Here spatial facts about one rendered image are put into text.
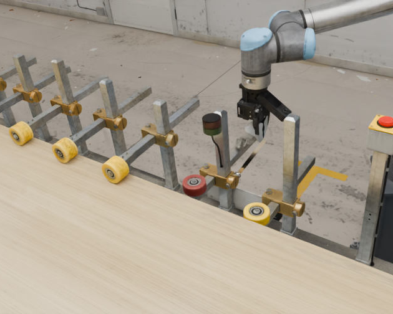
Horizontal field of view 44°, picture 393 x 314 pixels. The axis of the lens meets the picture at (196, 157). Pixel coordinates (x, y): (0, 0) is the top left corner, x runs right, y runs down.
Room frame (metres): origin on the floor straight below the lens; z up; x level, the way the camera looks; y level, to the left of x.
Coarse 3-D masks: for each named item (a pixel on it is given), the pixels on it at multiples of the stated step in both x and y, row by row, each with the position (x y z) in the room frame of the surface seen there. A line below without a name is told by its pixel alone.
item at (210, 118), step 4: (204, 116) 1.31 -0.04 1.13; (208, 116) 1.31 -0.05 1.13; (212, 116) 1.31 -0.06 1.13; (216, 116) 1.30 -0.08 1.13; (204, 120) 1.29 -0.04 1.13; (208, 120) 1.28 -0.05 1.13; (212, 120) 1.28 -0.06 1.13; (216, 120) 1.28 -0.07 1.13; (212, 136) 1.29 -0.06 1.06; (212, 140) 1.30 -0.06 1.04; (216, 144) 1.30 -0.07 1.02; (220, 156) 1.31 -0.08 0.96; (220, 160) 1.31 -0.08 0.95; (220, 164) 1.31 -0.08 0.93
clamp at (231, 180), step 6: (210, 168) 1.37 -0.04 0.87; (216, 168) 1.37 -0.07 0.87; (204, 174) 1.36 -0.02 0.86; (210, 174) 1.34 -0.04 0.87; (216, 174) 1.33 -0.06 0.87; (228, 174) 1.32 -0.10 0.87; (234, 174) 1.32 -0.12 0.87; (216, 180) 1.33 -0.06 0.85; (222, 180) 1.31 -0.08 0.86; (228, 180) 1.30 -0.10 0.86; (234, 180) 1.30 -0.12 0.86; (222, 186) 1.31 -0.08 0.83; (228, 186) 1.29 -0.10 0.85; (234, 186) 1.30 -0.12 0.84
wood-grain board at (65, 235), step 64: (0, 128) 1.77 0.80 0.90; (0, 192) 1.33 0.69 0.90; (64, 192) 1.29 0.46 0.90; (128, 192) 1.25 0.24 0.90; (0, 256) 1.02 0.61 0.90; (64, 256) 1.00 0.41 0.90; (128, 256) 0.97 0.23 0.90; (192, 256) 0.94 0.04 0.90; (256, 256) 0.91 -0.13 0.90; (320, 256) 0.89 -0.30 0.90
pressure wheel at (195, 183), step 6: (192, 174) 1.30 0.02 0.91; (198, 174) 1.30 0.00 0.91; (186, 180) 1.27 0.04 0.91; (192, 180) 1.26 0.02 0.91; (198, 180) 1.27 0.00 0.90; (204, 180) 1.26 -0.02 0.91; (186, 186) 1.24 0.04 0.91; (192, 186) 1.24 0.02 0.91; (198, 186) 1.23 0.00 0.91; (204, 186) 1.24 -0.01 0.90; (186, 192) 1.24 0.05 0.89; (192, 192) 1.22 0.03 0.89; (198, 192) 1.23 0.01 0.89; (204, 192) 1.24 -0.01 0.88
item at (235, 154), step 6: (252, 138) 1.54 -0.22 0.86; (252, 144) 1.54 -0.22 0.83; (234, 150) 1.48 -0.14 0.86; (246, 150) 1.51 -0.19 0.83; (234, 156) 1.44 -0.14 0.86; (240, 156) 1.47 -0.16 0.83; (234, 162) 1.44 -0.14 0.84; (210, 180) 1.32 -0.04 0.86; (210, 186) 1.31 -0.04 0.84; (198, 198) 1.25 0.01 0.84
